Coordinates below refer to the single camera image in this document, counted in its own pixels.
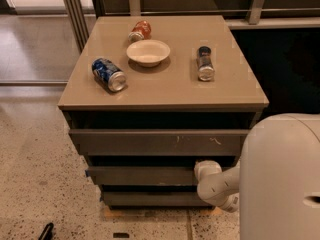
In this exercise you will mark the dark slim energy can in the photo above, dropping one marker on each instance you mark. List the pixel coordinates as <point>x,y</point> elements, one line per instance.
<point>206,70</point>

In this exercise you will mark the grey top drawer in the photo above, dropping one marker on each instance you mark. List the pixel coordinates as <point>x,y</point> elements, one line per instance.
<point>165,142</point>

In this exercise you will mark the grey bottom drawer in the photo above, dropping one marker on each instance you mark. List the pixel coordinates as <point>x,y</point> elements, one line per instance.
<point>153,199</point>

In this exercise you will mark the blue soda can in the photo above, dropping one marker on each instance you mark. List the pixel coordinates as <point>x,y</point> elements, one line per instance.
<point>112,77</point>

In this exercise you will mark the grey drawer cabinet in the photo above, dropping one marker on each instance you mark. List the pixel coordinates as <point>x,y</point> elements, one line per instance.
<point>168,96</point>

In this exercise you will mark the orange soda can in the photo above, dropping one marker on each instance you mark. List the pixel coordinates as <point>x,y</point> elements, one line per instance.
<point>141,31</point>

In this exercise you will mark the grey drawer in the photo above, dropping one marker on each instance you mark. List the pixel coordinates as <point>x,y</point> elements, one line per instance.
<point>153,199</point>
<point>165,142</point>
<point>142,176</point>

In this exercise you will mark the black object on floor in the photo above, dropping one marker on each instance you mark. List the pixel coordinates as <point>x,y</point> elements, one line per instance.
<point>47,232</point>

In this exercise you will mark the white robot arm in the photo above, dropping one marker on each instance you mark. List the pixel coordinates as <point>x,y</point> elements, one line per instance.
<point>276,184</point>

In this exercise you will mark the white ceramic bowl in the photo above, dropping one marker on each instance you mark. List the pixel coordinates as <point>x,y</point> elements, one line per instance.
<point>148,53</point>

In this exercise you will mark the metal railing frame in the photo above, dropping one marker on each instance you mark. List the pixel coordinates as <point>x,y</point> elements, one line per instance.
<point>251,12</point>

